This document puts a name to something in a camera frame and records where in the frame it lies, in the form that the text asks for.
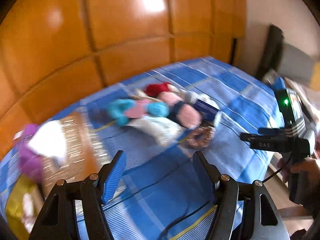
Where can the cream cloth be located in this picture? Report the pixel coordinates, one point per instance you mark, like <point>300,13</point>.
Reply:
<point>141,95</point>

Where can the pink fuzzy towel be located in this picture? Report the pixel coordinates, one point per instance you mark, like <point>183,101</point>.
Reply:
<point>181,112</point>

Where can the red fuzzy sock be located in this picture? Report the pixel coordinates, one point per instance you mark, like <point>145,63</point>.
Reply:
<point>153,90</point>

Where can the person right hand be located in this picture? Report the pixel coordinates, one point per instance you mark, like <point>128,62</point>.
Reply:
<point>310,196</point>

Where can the white wipes packet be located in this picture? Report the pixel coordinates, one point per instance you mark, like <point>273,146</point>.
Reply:
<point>162,129</point>

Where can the wooden wardrobe wall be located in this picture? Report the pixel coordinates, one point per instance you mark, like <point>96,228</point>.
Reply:
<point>56,52</point>

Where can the ornate silver gold tray box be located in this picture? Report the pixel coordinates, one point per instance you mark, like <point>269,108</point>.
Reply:
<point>85,153</point>

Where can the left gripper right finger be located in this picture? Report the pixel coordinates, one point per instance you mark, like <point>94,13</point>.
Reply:
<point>208,175</point>

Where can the blue plaid bed sheet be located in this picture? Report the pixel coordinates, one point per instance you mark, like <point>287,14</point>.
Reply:
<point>162,190</point>

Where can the yellow bag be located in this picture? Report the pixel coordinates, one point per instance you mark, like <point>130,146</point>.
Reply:
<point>20,209</point>

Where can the teal pink plush toy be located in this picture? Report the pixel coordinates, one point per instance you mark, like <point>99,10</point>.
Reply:
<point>123,110</point>

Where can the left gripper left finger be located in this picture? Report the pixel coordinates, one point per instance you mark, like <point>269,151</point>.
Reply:
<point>110,175</point>

